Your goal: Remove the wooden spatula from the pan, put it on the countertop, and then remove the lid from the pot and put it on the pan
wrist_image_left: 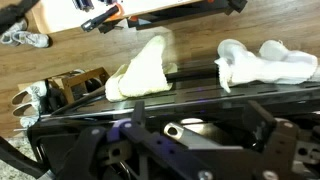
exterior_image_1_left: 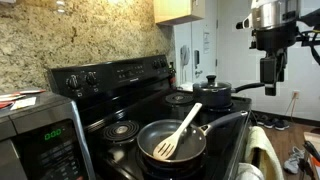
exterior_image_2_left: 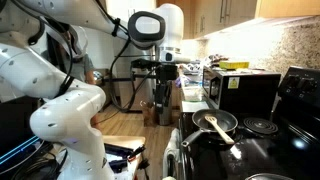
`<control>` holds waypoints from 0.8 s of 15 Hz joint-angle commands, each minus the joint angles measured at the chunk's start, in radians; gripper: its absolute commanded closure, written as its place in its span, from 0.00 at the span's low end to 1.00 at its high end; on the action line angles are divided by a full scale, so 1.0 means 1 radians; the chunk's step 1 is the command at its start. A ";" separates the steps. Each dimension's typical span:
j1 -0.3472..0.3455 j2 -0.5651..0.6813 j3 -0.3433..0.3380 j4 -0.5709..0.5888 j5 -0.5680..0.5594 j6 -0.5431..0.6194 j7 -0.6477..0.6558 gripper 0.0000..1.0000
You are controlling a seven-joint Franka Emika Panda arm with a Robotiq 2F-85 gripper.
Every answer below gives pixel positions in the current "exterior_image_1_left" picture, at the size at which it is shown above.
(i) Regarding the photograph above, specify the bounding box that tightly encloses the slotted wooden spatula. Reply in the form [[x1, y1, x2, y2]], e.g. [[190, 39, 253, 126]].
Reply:
[[152, 102, 203, 161]]

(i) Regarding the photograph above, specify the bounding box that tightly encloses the black clamp tool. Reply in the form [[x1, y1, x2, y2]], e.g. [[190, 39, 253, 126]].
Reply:
[[303, 140, 320, 163]]

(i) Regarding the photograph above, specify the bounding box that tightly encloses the white towel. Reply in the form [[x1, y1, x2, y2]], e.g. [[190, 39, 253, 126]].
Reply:
[[235, 162, 266, 180]]

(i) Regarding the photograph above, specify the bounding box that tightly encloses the light wooden wall cabinet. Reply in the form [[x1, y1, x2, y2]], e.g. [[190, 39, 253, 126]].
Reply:
[[153, 0, 206, 26]]

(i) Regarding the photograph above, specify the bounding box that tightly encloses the black electric stove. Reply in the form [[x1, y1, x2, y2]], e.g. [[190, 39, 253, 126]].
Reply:
[[47, 54, 253, 180]]

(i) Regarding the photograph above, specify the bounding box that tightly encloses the silver black microwave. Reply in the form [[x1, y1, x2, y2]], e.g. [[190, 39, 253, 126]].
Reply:
[[0, 91, 98, 180]]

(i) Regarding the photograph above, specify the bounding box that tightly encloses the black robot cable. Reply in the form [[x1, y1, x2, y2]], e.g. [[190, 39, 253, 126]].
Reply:
[[308, 29, 320, 66]]

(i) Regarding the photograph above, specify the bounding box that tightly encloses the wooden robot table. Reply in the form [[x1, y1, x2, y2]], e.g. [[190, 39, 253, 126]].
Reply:
[[303, 131, 320, 180]]

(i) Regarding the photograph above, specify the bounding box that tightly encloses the black saucepan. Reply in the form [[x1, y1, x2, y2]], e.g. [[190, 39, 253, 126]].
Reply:
[[192, 82, 266, 109]]

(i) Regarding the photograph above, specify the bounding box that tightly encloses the black shoe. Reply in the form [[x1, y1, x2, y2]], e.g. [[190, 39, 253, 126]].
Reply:
[[256, 114, 268, 126], [263, 118, 278, 130], [274, 119, 290, 131]]

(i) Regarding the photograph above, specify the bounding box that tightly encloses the red white packet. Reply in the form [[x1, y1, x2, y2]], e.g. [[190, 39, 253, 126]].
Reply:
[[13, 88, 47, 96], [0, 94, 27, 102]]

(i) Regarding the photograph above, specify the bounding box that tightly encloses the black coil stove burner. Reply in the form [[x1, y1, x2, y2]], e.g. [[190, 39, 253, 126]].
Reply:
[[137, 149, 208, 179], [199, 102, 234, 113], [164, 92, 195, 105], [102, 119, 141, 143]]

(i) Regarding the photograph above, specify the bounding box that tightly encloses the yellow towel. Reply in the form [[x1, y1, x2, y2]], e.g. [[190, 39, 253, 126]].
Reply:
[[244, 125, 284, 180]]

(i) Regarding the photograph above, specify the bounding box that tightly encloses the white paper card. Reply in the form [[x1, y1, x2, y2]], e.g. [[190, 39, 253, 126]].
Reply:
[[9, 96, 37, 111]]

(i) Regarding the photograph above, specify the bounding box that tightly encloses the white paper notice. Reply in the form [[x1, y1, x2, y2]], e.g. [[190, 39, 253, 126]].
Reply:
[[203, 31, 210, 54]]

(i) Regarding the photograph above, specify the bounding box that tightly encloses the orange power cable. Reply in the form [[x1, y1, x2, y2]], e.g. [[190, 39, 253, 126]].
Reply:
[[284, 94, 298, 116]]

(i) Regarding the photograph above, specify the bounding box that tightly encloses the black door lock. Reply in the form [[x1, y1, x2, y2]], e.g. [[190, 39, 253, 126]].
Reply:
[[194, 49, 200, 69]]

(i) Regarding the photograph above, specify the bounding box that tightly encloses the grey sneaker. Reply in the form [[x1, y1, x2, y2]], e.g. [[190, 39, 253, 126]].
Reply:
[[283, 146, 305, 175]]

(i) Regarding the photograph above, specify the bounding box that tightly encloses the dark red bottle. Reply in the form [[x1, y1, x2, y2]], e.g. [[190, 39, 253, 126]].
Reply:
[[168, 61, 177, 89]]

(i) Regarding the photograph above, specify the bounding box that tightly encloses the grey handled frying pan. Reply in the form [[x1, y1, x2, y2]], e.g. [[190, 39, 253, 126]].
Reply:
[[136, 110, 249, 164]]

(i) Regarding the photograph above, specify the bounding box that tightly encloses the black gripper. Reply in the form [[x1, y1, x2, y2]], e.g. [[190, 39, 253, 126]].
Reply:
[[253, 28, 298, 97]]

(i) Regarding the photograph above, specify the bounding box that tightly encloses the red flat item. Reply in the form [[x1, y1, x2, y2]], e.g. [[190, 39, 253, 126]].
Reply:
[[0, 101, 14, 110]]

